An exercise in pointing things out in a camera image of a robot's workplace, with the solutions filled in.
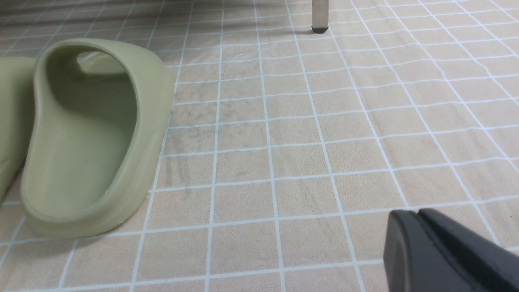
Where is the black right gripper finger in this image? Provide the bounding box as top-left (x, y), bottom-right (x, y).
top-left (383, 208), bottom-right (519, 292)

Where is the steel shoe rack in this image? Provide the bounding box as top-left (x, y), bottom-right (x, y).
top-left (311, 0), bottom-right (329, 34)

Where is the right green foam slipper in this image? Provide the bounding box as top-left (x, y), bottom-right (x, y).
top-left (21, 38), bottom-right (174, 238)

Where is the green foam slipper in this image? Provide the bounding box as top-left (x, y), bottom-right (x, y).
top-left (0, 56), bottom-right (36, 200)
top-left (21, 38), bottom-right (174, 238)

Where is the left green foam slipper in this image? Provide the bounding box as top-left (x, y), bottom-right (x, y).
top-left (0, 56), bottom-right (36, 200)

